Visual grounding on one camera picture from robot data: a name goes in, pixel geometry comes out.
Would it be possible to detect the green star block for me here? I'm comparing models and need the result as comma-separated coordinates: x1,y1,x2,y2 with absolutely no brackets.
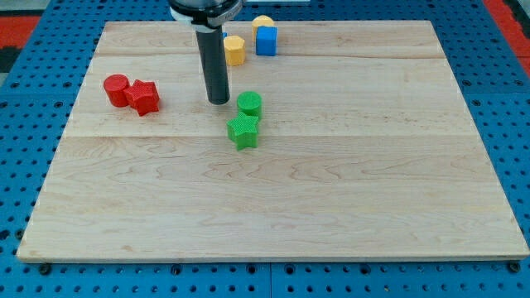
226,112,259,151

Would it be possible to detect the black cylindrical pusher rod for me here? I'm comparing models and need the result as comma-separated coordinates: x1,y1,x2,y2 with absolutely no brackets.
196,26,230,105

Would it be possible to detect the yellow cylinder block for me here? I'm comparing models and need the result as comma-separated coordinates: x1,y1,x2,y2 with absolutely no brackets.
251,15,275,41

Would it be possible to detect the red cylinder block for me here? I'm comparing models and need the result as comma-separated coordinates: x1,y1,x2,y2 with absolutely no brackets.
104,74,129,108

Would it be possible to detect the wooden board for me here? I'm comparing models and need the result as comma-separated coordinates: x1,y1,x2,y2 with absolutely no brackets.
17,21,529,263

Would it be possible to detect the yellow hexagon block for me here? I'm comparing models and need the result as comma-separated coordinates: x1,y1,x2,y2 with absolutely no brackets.
224,36,246,66

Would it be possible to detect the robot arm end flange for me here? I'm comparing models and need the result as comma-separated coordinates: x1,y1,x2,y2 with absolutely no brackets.
168,0,244,29

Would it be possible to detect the red star block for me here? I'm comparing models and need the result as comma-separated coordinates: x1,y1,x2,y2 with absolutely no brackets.
123,79,160,117

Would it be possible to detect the green cylinder block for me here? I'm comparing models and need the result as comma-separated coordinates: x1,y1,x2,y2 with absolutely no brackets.
236,91,263,119

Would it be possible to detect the blue cube block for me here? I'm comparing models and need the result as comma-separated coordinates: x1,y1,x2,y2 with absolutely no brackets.
256,26,277,56

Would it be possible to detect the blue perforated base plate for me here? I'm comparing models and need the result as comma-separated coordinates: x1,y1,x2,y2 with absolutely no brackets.
1,1,529,297

